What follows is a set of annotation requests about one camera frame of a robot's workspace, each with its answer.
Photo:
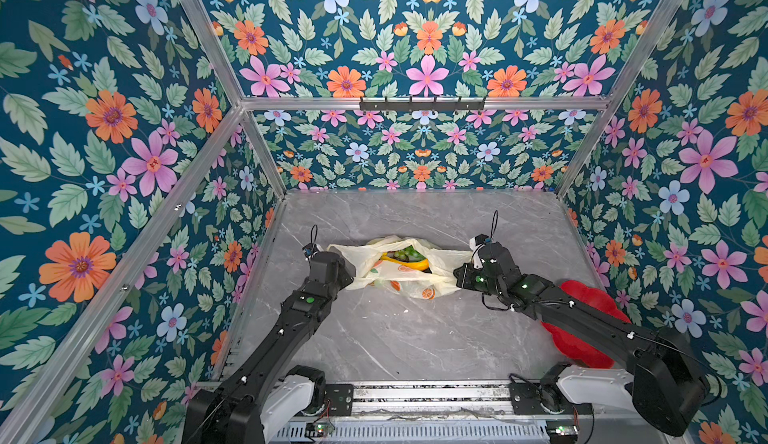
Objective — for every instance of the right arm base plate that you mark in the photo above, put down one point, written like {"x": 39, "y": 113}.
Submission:
{"x": 529, "y": 397}

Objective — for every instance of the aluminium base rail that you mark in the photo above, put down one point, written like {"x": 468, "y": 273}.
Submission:
{"x": 298, "y": 395}

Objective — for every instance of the yellow fake banana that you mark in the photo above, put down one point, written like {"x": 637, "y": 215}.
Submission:
{"x": 415, "y": 262}

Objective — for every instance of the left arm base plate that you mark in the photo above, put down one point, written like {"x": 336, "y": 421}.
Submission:
{"x": 337, "y": 399}

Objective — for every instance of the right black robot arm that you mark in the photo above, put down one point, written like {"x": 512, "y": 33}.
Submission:
{"x": 655, "y": 372}

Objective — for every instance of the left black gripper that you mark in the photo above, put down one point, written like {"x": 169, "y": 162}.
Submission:
{"x": 347, "y": 277}

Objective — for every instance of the green fake grapes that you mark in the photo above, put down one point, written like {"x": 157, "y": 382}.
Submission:
{"x": 411, "y": 253}

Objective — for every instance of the white vented cable duct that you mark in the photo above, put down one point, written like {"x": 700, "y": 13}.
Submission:
{"x": 417, "y": 432}

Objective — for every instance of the cream plastic bag orange print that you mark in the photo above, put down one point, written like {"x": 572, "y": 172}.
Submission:
{"x": 371, "y": 271}

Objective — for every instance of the black hook rail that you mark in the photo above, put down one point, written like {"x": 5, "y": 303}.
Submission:
{"x": 447, "y": 105}

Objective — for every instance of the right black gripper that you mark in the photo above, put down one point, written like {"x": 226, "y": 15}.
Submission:
{"x": 462, "y": 281}

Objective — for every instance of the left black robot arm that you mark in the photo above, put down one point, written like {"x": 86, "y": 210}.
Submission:
{"x": 232, "y": 413}

